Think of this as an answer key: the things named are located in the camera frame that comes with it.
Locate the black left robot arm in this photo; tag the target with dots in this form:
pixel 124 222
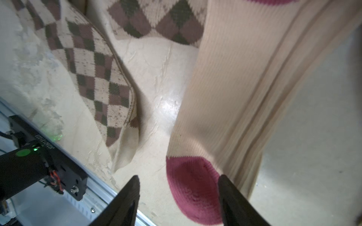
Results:
pixel 22 168

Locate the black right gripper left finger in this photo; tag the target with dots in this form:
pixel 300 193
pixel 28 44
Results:
pixel 122 210

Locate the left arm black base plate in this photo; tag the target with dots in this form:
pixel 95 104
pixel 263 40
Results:
pixel 65 175

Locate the aluminium front rail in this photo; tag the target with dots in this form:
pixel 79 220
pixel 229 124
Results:
pixel 39 205

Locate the brown argyle sock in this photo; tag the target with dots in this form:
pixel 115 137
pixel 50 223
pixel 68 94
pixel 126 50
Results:
pixel 180 21
pixel 94 68

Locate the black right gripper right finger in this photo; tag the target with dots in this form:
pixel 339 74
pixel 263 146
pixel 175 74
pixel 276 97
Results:
pixel 235 208

